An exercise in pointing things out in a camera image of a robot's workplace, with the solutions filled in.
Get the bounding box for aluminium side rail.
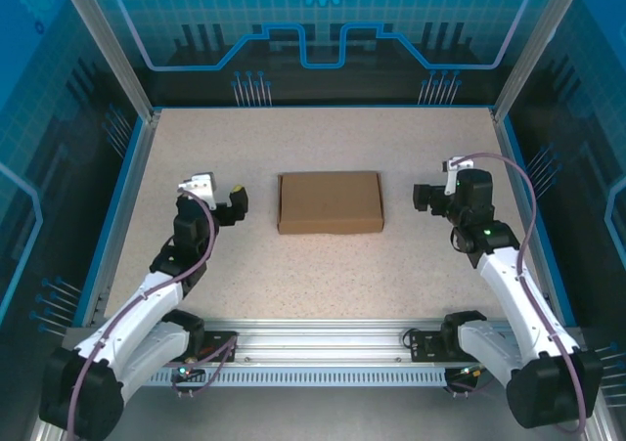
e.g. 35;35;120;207
80;110;162;329

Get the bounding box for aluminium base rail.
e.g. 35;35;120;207
63;319;588;367

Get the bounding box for aluminium frame post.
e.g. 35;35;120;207
491;0;591;124
53;0;162;124

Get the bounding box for slotted grey cable duct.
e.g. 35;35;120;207
146;368;456;388

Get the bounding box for small power connector with wires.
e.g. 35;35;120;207
452;362;493;381
169;357;206;381

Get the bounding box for thin blue table edge trim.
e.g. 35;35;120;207
151;103;495;111

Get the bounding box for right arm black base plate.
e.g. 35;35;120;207
407;330;470;364

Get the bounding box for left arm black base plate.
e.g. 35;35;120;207
193;330;240;364

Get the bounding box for brown cardboard box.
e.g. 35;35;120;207
276;169;385;237

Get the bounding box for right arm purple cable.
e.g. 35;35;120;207
443;152;588;435

